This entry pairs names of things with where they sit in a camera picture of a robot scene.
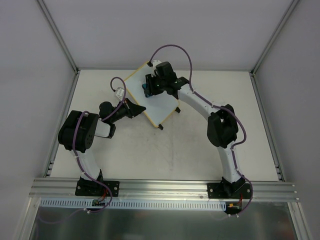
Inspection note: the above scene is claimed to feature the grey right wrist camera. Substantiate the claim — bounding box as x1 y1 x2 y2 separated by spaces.
147 59 162 69

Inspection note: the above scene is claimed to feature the blue black whiteboard eraser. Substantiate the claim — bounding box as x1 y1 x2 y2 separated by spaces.
142 83 152 98

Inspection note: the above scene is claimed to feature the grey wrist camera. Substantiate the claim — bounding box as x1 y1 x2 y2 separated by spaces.
147 59 162 69
114 87 126 101

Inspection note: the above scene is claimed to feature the white slotted cable duct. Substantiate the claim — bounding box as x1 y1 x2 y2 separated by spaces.
39 198 227 212

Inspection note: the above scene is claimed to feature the aluminium mounting rail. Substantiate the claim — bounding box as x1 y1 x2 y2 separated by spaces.
28 177 300 202

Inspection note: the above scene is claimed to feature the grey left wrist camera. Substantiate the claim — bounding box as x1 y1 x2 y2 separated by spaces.
114 87 126 101

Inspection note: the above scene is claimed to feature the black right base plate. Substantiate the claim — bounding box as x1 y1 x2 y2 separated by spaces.
207 182 253 200

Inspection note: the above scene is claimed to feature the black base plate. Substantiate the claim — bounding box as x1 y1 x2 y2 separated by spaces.
207 182 253 200
75 178 120 197

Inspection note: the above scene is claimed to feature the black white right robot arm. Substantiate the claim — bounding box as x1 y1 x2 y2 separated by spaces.
142 60 243 198

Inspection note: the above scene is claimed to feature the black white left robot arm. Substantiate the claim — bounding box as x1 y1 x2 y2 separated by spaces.
58 98 147 196

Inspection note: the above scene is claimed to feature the yellow framed whiteboard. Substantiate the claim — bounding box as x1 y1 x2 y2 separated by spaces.
124 63 180 130

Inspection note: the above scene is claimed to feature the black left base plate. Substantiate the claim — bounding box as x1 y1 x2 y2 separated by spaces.
75 178 120 197

